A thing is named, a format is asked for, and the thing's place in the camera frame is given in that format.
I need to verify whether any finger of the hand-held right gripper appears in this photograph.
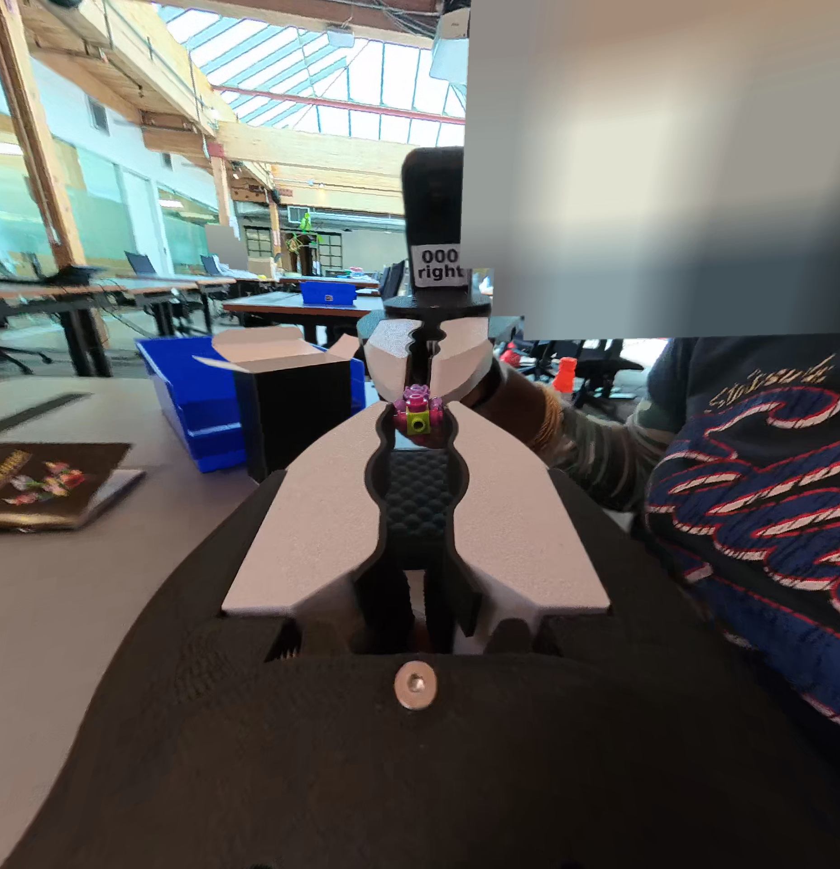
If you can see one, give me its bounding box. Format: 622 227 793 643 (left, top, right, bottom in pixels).
433 318 494 408
363 318 424 408

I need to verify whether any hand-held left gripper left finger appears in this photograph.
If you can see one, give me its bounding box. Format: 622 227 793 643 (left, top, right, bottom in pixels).
220 402 395 620

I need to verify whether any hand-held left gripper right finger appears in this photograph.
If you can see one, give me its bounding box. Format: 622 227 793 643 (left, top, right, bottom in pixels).
446 405 612 620

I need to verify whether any magenta lego flower cluster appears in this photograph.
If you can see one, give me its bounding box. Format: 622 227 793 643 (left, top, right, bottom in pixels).
393 383 448 449

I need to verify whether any black carton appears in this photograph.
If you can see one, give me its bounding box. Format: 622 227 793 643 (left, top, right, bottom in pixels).
192 326 363 483

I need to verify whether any person's right forearm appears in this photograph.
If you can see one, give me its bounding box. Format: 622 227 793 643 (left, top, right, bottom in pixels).
556 397 672 513

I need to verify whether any lego instruction booklet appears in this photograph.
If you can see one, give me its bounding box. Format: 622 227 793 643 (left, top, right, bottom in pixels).
0 441 147 534

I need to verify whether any small blue bin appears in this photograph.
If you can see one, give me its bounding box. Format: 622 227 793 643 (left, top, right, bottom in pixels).
299 280 358 306

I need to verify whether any black honeycomb cushion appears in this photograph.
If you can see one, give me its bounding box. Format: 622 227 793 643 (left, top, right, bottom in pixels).
384 448 455 571

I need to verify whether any green potted plant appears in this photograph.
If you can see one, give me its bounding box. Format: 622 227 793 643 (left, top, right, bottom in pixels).
284 212 326 272

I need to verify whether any black office chair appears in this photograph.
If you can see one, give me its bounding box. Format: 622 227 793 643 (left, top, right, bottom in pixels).
576 338 641 408
0 297 54 376

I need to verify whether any blue plastic bin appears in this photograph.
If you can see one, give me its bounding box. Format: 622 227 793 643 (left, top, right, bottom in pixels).
134 336 366 474

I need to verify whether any brown office desk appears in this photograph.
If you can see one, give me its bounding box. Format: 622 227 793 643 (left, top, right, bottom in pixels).
0 275 186 377
101 272 239 337

